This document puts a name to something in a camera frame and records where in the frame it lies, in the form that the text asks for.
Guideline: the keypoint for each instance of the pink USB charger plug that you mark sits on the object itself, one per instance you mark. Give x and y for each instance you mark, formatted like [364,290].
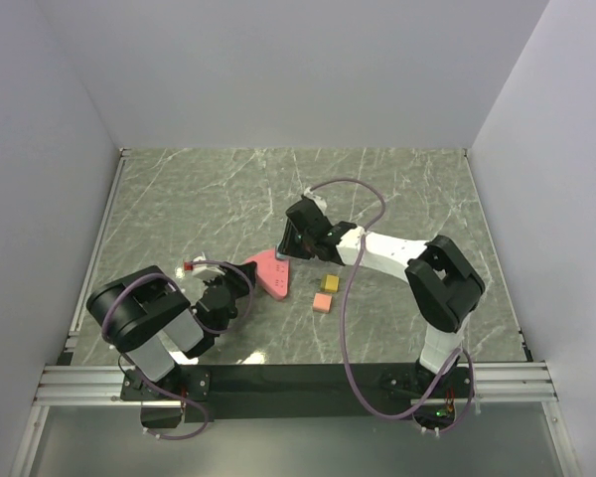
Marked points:
[322,302]

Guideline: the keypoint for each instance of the black base bar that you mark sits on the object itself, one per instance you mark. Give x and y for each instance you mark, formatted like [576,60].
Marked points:
[284,391]

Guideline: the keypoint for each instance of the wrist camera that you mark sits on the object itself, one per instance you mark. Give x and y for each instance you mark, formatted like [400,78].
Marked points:
[315,196]
[201,268]

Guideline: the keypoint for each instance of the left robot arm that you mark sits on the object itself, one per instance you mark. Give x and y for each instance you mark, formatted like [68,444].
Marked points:
[135,310]

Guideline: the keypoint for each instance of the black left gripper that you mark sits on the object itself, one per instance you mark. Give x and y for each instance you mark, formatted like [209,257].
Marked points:
[233,277]

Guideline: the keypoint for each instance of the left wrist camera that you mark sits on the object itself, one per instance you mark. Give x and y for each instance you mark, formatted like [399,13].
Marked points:
[201,268]

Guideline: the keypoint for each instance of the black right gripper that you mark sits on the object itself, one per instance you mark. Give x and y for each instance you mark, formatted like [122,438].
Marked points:
[287,247]

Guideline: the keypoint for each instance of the pink triangular power strip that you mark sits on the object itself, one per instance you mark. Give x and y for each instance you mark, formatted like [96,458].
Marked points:
[272,273]

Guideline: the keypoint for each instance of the yellow USB charger plug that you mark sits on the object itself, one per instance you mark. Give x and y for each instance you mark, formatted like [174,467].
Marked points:
[330,283]

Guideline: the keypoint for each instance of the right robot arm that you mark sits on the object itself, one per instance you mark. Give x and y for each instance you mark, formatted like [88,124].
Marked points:
[445,285]

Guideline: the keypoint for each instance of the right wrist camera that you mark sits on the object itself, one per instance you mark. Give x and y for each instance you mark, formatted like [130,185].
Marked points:
[315,196]

